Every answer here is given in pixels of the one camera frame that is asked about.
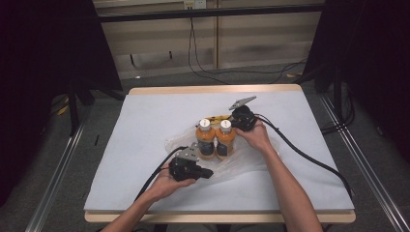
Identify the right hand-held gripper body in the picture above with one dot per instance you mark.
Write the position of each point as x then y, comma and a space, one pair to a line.
243, 117

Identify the aluminium floor rail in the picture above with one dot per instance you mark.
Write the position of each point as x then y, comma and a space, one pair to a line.
54, 180
367, 174

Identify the white wall power outlet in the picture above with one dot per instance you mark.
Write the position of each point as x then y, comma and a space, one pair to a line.
196, 4

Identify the person's left hand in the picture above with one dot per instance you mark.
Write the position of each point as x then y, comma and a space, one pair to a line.
164, 187

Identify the black curtain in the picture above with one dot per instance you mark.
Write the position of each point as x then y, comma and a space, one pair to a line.
48, 64
370, 48

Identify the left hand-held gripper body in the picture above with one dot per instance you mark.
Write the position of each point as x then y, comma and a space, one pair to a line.
183, 167

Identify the yellow banana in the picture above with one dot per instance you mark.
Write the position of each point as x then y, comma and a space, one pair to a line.
216, 118

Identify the orange juice bottle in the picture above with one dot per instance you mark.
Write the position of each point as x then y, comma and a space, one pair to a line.
205, 138
225, 140

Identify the translucent plastic bag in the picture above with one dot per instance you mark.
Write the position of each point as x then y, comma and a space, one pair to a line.
245, 161

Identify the person's right hand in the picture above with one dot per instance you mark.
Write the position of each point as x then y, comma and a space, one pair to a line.
257, 138

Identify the black metal stand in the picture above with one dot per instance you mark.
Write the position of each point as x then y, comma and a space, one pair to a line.
73, 109

